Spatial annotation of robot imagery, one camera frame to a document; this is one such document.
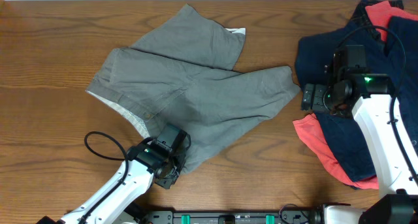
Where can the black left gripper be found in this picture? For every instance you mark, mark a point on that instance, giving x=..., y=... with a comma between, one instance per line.
x=168, y=181

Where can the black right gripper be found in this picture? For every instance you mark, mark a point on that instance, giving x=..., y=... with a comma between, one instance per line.
x=320, y=91

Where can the grey shorts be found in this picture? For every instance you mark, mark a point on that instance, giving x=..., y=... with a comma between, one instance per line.
x=183, y=73

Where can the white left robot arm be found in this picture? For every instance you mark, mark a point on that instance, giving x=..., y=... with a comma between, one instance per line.
x=150, y=162

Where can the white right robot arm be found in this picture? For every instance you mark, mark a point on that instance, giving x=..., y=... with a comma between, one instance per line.
x=370, y=99

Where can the pink red garment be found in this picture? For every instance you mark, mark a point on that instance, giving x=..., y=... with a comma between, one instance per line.
x=309, y=130

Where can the dark navy shirt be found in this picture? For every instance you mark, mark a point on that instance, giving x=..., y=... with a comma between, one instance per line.
x=343, y=135

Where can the dark plaid garment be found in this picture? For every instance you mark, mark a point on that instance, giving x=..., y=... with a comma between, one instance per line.
x=360, y=17

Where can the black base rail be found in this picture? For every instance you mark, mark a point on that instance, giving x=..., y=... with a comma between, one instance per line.
x=290, y=214

